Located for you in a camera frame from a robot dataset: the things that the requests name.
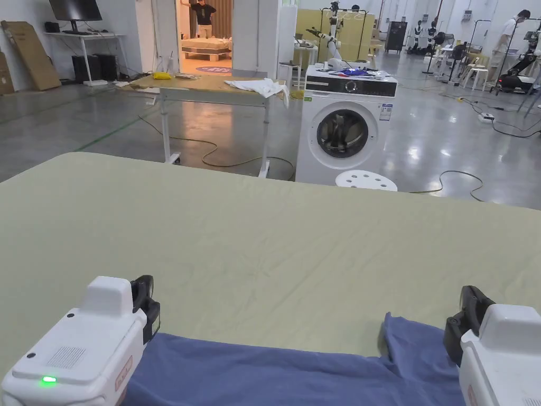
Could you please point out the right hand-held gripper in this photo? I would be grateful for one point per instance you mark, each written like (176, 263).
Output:
(503, 351)

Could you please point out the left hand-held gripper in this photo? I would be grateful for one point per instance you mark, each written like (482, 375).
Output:
(80, 355)

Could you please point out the blue shirt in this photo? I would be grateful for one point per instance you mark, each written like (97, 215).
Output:
(270, 376)

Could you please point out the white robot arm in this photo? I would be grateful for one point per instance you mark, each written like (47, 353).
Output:
(331, 38)

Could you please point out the bed with pale green sheet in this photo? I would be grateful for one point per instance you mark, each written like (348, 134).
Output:
(236, 245)

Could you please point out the white washing machine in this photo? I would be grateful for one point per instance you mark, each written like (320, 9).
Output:
(346, 127)

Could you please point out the black robot on base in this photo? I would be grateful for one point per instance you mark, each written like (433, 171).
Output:
(517, 72)

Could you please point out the black computer tower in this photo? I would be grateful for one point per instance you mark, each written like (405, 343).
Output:
(86, 67)

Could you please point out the yellow bag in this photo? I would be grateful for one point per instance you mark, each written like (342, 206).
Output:
(161, 76)

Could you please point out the brown cardboard sheet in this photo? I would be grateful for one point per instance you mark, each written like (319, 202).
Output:
(31, 59)

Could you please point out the white desk with monitor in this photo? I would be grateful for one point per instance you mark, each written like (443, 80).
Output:
(82, 36)

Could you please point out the white cloth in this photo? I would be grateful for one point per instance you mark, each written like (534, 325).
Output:
(264, 88)

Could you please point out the black cabinet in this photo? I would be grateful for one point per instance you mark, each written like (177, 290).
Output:
(395, 37)

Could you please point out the low bed with wooden base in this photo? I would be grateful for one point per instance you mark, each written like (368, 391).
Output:
(207, 45)

